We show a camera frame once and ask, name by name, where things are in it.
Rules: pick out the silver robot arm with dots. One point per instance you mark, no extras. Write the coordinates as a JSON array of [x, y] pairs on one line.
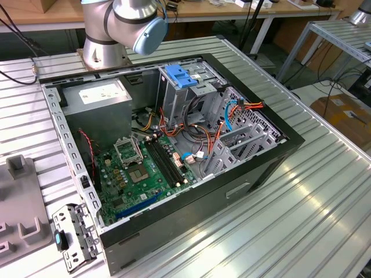
[[98, 37]]

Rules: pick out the disk bay metal cage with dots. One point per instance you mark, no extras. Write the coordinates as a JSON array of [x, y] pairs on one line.
[[224, 165]]

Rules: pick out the beige board connector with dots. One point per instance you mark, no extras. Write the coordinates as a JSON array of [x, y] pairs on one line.
[[178, 160]]

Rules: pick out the black RAM slot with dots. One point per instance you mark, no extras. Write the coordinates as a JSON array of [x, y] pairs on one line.
[[170, 159], [163, 162]]

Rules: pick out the metal optical drive cage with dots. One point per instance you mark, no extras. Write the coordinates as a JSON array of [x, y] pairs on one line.
[[174, 101]]

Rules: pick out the green motherboard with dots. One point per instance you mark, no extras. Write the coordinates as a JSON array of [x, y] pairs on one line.
[[156, 185]]

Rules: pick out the blue plastic drive latch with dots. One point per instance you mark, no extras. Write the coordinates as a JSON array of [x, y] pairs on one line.
[[179, 78]]

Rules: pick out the black open PC case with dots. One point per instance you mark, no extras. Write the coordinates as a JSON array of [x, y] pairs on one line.
[[188, 214]]

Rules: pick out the blue expansion slot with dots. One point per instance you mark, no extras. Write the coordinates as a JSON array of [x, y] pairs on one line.
[[136, 207]]

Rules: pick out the grey power supply unit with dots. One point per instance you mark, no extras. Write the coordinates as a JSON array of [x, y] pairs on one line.
[[98, 121]]

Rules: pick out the black case fan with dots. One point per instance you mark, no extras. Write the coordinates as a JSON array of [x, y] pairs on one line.
[[87, 162]]

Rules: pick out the black tripod stand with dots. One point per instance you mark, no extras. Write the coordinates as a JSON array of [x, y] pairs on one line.
[[255, 16]]

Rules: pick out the white small box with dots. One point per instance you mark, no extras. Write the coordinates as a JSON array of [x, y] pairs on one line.
[[243, 3]]

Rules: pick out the large cardboard box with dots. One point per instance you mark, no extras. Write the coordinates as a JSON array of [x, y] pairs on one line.
[[342, 121]]

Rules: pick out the black clip with blue mark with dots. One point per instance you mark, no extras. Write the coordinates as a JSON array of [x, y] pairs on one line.
[[59, 240]]

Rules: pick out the wooden desk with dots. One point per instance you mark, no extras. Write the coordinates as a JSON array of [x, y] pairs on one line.
[[290, 11]]

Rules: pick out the grey parts rack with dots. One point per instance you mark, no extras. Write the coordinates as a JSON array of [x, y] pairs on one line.
[[20, 197]]

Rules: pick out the metal slat side table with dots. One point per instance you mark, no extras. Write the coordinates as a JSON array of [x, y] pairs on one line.
[[333, 32]]

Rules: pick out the small brown box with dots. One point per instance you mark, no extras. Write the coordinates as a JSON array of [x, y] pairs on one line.
[[46, 5]]

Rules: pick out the black desk device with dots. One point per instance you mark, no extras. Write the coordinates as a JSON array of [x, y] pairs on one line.
[[326, 3]]

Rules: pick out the metal slot bracket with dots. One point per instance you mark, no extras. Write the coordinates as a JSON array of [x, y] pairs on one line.
[[78, 231]]

